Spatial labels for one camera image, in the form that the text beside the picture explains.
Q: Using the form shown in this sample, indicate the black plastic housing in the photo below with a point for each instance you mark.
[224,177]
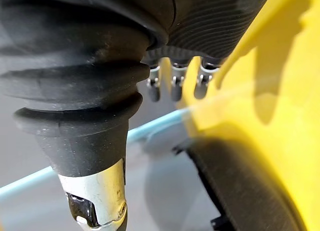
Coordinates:
[240,186]

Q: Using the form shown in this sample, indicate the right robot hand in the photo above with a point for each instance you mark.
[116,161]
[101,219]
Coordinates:
[75,66]

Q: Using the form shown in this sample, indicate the yellow shelf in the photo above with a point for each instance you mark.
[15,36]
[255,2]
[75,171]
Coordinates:
[262,116]

